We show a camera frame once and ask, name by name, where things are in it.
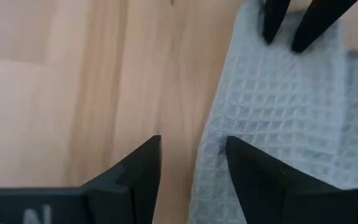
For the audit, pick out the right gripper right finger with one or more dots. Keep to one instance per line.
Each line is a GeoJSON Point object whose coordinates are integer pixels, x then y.
{"type": "Point", "coordinates": [275, 199]}

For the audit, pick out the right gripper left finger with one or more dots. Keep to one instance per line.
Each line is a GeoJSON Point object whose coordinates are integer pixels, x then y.
{"type": "Point", "coordinates": [120, 193]}

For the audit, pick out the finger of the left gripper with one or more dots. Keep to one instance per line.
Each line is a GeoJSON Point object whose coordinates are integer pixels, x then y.
{"type": "Point", "coordinates": [275, 18]}
{"type": "Point", "coordinates": [319, 21]}

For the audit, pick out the grey waffle microfiber towel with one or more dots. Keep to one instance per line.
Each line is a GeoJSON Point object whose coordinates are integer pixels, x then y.
{"type": "Point", "coordinates": [291, 109]}

